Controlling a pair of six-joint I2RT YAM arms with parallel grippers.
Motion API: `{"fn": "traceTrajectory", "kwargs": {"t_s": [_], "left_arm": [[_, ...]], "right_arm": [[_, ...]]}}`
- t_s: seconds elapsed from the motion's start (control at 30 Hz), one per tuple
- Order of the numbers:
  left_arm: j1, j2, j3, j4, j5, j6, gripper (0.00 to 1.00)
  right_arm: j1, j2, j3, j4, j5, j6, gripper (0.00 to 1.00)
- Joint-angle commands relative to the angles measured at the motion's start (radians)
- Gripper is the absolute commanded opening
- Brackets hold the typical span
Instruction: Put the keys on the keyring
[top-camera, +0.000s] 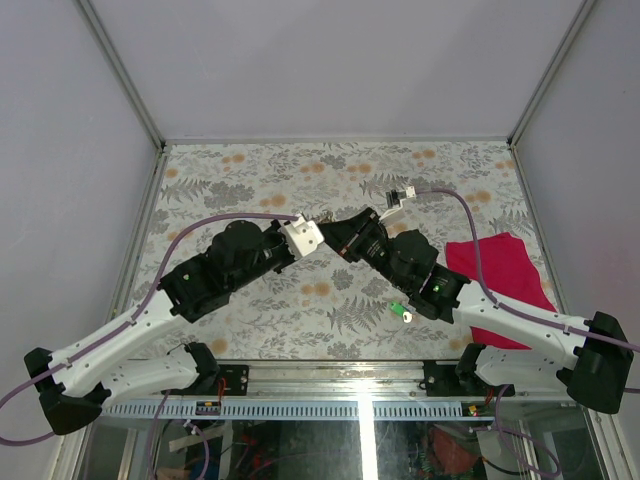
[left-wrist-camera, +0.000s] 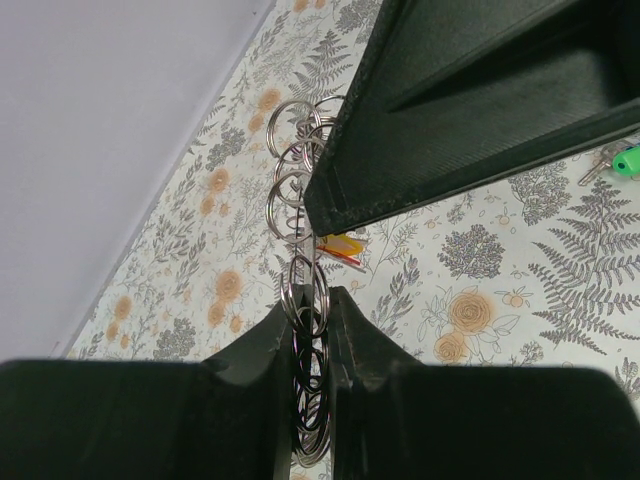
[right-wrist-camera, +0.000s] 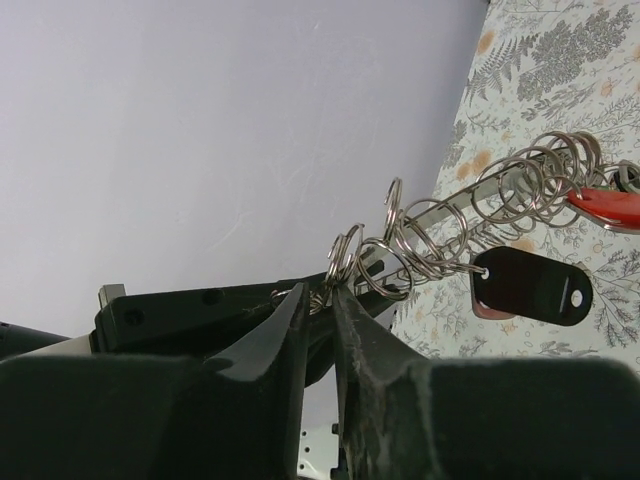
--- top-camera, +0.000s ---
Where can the key with green tag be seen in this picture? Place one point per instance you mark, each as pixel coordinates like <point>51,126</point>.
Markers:
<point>402,311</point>

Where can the large metal keyring with keys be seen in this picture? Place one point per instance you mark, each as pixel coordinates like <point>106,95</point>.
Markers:
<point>328,217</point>

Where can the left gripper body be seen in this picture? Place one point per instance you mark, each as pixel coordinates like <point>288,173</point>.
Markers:
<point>276,254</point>

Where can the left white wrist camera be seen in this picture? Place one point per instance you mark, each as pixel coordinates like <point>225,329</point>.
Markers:
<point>302,236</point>

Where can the left aluminium frame post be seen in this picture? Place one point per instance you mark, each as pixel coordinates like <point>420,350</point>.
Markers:
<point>106,46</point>

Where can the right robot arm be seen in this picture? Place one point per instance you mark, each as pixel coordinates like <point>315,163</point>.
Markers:
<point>591,358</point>

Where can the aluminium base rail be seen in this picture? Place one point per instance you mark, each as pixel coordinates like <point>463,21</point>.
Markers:
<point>325,380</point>

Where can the right aluminium frame post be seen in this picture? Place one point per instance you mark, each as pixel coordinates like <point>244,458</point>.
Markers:
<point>560,54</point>

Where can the grey slotted cable duct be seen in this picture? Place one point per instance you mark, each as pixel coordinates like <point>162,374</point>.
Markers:
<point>288,410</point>

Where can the floral table mat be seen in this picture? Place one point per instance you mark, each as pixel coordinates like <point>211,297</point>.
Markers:
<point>323,308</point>

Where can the magenta cloth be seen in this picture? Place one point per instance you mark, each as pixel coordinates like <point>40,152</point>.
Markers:
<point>506,267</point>

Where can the aluminium frame post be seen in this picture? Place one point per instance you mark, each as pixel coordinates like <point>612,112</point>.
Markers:
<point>560,54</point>
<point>106,46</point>

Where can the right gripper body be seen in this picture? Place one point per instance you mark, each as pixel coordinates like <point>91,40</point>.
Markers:
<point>400,282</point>

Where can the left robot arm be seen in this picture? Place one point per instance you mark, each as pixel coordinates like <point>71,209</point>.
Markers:
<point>76,383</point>

